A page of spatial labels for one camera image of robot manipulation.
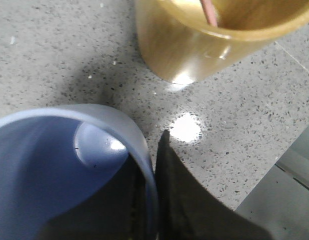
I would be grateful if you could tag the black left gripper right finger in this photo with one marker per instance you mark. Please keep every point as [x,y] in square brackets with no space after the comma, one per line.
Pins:
[187,211]

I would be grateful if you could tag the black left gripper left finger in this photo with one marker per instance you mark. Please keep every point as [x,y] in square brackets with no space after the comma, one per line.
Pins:
[115,212]

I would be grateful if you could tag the blue plastic cup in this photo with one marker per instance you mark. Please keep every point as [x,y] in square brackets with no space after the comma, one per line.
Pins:
[53,159]

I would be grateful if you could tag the pink chopstick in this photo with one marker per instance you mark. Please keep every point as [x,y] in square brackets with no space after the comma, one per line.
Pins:
[209,12]

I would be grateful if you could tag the bamboo cylinder holder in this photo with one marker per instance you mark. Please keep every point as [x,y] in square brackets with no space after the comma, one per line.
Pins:
[178,44]

